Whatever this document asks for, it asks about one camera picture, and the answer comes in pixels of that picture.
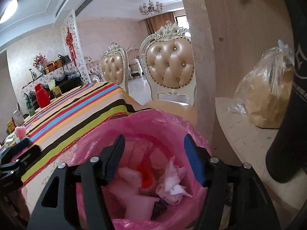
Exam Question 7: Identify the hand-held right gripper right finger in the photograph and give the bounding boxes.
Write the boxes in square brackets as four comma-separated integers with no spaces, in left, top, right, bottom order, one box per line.
[183,134,281,230]

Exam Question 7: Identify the lace sideboard cloth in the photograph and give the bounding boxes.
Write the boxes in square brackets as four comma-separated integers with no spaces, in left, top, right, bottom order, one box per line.
[22,68,83,94]

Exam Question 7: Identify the black thermos bottle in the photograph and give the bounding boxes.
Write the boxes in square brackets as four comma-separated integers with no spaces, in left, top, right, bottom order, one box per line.
[266,38,307,184]

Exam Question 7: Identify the plastic bag brown contents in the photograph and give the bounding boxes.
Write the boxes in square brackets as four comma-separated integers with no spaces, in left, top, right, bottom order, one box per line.
[228,39,295,128]

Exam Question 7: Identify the striped tablecloth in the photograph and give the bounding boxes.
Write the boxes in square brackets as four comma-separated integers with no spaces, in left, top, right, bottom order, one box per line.
[0,82,144,185]

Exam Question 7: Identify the plain pink foam net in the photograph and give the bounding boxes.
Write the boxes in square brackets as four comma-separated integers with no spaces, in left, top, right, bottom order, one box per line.
[15,126,26,140]

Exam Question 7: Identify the pink tufted sofa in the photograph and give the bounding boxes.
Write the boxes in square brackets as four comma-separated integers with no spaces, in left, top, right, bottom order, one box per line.
[84,56,101,82]

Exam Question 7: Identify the cream carved sofa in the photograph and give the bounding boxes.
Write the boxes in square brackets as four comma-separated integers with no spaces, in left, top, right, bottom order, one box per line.
[126,44,144,78]

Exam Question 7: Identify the white tissue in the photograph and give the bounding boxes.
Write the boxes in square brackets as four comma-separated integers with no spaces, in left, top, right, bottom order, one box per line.
[156,156,192,198]

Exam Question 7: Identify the beige tufted dining chair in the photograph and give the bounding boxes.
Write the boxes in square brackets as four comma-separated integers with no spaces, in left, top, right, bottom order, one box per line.
[139,21,197,125]
[99,42,129,94]

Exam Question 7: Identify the brown patterned curtain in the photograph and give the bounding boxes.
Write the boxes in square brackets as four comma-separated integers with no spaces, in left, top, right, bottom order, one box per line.
[144,12,183,35]

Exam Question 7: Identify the chandelier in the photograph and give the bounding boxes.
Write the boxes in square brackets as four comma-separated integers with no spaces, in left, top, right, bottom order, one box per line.
[139,0,165,15]

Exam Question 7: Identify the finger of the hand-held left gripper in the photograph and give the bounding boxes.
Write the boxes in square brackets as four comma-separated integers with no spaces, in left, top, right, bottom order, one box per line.
[7,147,41,170]
[1,138,33,157]

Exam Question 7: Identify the red thermos jug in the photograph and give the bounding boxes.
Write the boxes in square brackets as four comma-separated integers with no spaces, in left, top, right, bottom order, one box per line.
[35,83,51,108]

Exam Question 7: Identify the red knot wall hanging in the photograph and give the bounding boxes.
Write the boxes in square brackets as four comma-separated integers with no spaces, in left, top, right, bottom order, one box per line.
[65,27,77,66]

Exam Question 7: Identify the round ceiling lamp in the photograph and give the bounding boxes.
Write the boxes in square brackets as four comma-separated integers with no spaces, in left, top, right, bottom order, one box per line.
[0,0,19,24]

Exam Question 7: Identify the green snack packet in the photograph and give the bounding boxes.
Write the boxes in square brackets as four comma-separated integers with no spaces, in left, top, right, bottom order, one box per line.
[5,134,20,146]

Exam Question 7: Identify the trash bin with pink bag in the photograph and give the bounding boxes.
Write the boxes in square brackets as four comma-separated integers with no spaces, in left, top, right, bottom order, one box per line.
[20,109,213,230]

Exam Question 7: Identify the ceiling air vent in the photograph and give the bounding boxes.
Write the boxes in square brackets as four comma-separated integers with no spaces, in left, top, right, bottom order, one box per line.
[54,0,120,23]

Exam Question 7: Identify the green patterned bottle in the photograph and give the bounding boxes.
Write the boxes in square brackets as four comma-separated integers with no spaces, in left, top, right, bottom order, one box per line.
[25,92,35,115]

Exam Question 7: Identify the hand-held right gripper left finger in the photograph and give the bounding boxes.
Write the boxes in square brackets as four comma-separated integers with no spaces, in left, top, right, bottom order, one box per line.
[27,134,125,230]

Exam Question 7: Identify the beige corner shelf board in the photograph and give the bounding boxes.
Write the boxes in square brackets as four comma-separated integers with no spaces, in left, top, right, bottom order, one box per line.
[215,97,300,166]

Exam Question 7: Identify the white lattice screen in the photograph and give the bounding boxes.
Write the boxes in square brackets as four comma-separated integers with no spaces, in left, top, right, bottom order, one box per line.
[60,10,90,83]

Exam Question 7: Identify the white teapot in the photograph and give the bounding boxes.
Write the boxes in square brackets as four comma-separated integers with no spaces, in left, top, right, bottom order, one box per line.
[12,110,24,127]

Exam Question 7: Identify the flower vase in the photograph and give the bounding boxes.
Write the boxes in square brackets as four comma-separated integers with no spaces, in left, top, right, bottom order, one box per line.
[33,55,46,73]

